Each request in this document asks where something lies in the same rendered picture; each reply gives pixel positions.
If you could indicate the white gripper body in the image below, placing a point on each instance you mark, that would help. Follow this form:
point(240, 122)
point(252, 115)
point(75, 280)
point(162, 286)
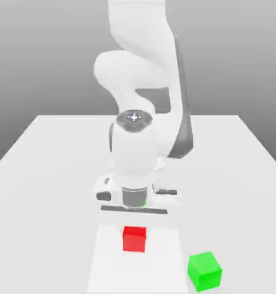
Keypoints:
point(133, 210)

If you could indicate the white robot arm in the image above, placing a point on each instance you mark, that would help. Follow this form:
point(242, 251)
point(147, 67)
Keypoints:
point(133, 149)

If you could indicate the small red cube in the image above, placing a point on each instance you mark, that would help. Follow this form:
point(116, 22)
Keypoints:
point(134, 240)

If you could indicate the small green cube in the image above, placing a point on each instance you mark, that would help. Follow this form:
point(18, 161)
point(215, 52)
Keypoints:
point(204, 272)

